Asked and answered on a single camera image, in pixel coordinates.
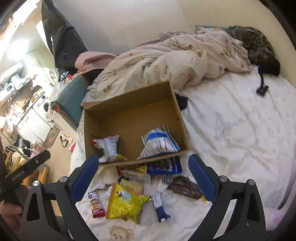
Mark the pink patterned pillow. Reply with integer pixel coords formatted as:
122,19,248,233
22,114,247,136
263,205,289,231

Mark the wooden stool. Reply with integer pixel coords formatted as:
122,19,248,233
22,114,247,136
4,150,51,188

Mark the camouflage jacket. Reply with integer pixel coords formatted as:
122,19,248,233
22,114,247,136
227,26,280,96

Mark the dark blue snack bag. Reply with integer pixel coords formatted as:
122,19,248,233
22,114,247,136
135,156,183,176

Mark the white blue snack bag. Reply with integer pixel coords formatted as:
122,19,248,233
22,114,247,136
137,126,180,160

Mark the small blue white snack stick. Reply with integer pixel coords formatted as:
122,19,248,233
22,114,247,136
151,190,171,223

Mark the red white shopping bag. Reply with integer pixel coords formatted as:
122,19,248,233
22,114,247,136
60,131,76,153

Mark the brown cardboard box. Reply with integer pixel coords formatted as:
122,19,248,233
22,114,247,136
84,82,189,166

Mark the brown chocolate snack pack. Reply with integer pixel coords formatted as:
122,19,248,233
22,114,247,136
169,176,206,202

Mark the checkered bear print duvet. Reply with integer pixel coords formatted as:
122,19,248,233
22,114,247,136
82,27,251,103

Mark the silver red chip bag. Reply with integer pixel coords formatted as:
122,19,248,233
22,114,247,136
90,135,127,163

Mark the small red white snack pack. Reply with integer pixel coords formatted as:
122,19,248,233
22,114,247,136
87,189,106,218

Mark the yellow crisp snack bag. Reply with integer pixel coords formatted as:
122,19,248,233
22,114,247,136
106,184,151,224

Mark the white washing machine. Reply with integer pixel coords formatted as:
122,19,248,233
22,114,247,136
33,93,51,118

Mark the person's left hand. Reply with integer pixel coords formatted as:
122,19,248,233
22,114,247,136
1,201,23,237

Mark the pink cloth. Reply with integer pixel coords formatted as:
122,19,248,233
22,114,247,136
74,51,117,77

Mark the tan peanut snack bag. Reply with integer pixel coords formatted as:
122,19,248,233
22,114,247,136
119,179,144,195

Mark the white kitchen cabinet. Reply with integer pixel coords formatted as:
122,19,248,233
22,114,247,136
16,108,51,144

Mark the red white snack bar wrapper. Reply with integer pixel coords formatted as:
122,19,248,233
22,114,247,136
116,166,151,185

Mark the black garment beside box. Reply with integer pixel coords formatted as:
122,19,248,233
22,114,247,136
175,93,188,110

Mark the white bear print bedsheet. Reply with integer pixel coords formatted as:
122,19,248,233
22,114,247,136
76,69,295,240

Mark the black plastic bag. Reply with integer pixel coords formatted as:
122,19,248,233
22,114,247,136
41,1,87,74

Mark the white black snack wrapper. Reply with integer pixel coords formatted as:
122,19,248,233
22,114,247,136
152,175,176,193

